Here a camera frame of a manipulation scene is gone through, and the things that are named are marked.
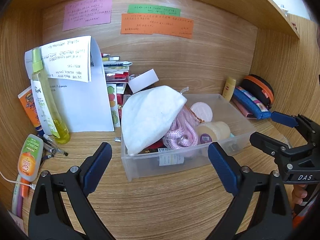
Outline blue patterned pencil pouch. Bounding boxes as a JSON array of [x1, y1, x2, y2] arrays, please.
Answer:
[[232, 86, 271, 120]]

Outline red velvet pouch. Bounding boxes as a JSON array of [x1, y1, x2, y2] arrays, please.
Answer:
[[140, 139, 167, 154]]

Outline pink round Hyntoor case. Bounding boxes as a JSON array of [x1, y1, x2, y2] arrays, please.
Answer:
[[190, 102, 213, 122]]

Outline pink rope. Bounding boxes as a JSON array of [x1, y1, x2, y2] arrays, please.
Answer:
[[163, 106, 200, 149]]

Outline white folded paper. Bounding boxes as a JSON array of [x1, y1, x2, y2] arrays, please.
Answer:
[[40, 36, 114, 133]]

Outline pink notebook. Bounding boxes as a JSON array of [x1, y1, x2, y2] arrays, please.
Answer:
[[232, 98, 256, 119]]

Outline yellow lotion tube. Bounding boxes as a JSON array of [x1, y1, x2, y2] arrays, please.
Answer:
[[222, 76, 236, 102]]

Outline clear plastic storage bin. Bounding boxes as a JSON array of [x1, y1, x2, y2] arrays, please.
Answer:
[[121, 94, 255, 181]]

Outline white charging cable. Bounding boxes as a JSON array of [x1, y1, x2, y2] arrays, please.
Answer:
[[0, 171, 37, 190]]

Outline yellow green spray bottle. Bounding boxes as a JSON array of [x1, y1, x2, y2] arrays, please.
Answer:
[[31, 47, 71, 144]]

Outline black orange zip case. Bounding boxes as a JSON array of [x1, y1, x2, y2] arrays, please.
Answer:
[[240, 74, 274, 109]]

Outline orange sunscreen tube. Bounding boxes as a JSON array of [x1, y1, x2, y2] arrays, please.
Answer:
[[18, 86, 44, 137]]

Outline green sticky note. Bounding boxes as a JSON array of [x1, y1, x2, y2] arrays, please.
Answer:
[[127, 4, 181, 17]]

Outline orange hand gel bottle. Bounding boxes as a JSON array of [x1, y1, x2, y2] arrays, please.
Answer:
[[17, 134, 43, 182]]

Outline white cloth pouch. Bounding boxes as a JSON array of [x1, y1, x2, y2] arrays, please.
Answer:
[[121, 86, 187, 156]]

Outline pens at left edge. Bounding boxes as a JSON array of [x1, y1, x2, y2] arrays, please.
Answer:
[[11, 184, 30, 218]]

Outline pink sticky note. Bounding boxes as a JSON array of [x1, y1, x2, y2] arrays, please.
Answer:
[[62, 0, 112, 31]]

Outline right hand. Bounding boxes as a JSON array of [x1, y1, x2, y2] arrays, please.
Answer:
[[292, 185, 308, 205]]

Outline stack of books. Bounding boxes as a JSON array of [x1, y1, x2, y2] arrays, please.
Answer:
[[101, 53, 133, 127]]

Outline orange sticky note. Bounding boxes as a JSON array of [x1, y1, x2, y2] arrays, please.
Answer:
[[120, 14, 194, 39]]

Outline white small box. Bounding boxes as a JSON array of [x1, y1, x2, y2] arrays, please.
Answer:
[[128, 69, 159, 93]]

